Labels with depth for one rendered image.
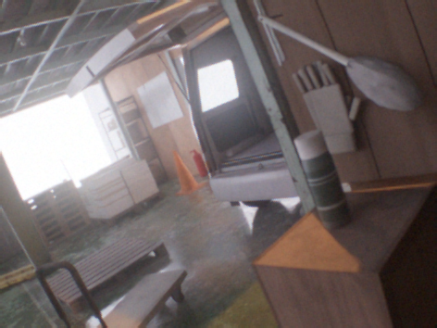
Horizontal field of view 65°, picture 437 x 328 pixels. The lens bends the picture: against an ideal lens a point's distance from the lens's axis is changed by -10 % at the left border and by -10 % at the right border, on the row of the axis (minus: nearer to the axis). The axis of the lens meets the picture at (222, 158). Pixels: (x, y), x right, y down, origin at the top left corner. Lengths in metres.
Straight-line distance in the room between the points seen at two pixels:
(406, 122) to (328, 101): 0.19
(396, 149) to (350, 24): 0.29
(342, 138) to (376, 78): 0.22
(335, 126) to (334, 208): 0.20
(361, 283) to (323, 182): 0.23
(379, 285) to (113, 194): 5.81
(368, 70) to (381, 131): 0.19
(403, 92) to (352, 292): 0.37
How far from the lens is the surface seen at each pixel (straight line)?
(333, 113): 0.89
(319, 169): 0.78
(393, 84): 0.73
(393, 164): 0.90
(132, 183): 6.43
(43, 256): 5.31
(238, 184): 3.29
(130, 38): 2.05
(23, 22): 4.29
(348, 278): 0.68
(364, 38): 0.84
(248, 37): 0.99
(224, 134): 3.77
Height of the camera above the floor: 1.21
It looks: 9 degrees down
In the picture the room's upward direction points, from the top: 23 degrees counter-clockwise
